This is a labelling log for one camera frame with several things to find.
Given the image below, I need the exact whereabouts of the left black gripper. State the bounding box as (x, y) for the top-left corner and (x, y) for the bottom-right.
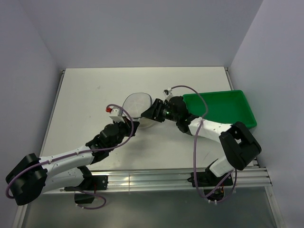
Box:
(108, 116), (139, 151)

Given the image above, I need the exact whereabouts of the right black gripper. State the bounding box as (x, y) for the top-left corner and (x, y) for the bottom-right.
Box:
(141, 98), (179, 123)

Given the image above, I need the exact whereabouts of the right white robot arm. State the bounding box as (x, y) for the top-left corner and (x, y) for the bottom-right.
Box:
(141, 96), (262, 185)

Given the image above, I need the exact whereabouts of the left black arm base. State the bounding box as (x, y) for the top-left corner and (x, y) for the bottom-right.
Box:
(64, 175), (108, 191)

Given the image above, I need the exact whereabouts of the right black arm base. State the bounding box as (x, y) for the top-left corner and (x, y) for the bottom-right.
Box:
(197, 171), (233, 187)

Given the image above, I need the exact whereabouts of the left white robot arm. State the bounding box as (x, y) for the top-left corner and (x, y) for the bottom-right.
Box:
(5, 120), (140, 206)

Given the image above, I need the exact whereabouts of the green plastic bin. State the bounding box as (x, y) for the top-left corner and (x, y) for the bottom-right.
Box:
(183, 90), (257, 129)

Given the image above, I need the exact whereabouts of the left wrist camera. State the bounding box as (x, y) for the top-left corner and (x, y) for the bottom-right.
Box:
(106, 107), (124, 123)

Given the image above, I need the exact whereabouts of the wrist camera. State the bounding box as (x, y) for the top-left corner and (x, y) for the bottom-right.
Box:
(106, 107), (124, 123)
(163, 88), (173, 102)

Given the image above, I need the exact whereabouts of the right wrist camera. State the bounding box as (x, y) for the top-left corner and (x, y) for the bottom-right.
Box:
(163, 88), (173, 102)

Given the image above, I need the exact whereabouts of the aluminium mounting rail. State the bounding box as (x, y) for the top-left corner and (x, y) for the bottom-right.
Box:
(92, 166), (272, 192)

